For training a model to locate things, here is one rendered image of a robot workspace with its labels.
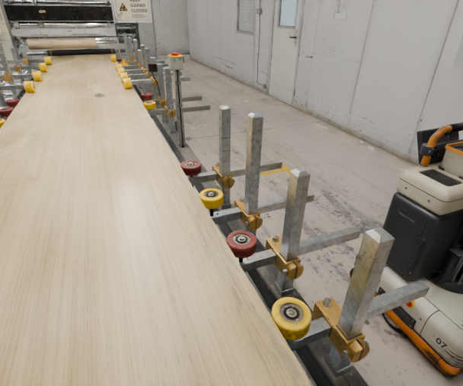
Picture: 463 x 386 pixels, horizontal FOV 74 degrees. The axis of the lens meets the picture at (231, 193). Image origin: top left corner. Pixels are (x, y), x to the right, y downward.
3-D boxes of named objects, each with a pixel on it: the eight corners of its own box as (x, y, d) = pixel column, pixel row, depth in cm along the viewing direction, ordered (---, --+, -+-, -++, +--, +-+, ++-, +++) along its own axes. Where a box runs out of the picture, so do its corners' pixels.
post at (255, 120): (251, 237, 116) (258, 110, 91) (255, 243, 113) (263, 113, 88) (242, 240, 115) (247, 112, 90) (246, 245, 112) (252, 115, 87)
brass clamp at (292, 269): (280, 246, 97) (282, 234, 95) (304, 276, 87) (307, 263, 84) (262, 252, 95) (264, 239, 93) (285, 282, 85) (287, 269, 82)
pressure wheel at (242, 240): (240, 284, 83) (241, 251, 77) (220, 268, 88) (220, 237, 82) (260, 269, 88) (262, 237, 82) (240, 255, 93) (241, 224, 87)
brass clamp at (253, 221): (247, 207, 118) (247, 197, 115) (263, 228, 107) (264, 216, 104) (232, 211, 116) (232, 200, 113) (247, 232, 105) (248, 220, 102)
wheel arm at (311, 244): (351, 234, 103) (354, 224, 101) (358, 240, 100) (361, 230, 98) (232, 269, 89) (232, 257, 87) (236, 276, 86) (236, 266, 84)
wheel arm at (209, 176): (278, 167, 142) (278, 158, 139) (282, 170, 139) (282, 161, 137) (186, 183, 127) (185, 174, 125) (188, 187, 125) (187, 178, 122)
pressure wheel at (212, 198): (203, 229, 103) (201, 201, 97) (198, 216, 110) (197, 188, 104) (226, 225, 105) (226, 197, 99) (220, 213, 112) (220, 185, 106)
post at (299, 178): (283, 299, 99) (302, 165, 75) (289, 308, 97) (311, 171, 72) (274, 302, 98) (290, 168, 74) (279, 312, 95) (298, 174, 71)
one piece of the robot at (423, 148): (411, 180, 148) (408, 132, 145) (461, 168, 160) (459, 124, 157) (434, 181, 138) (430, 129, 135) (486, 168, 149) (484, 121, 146)
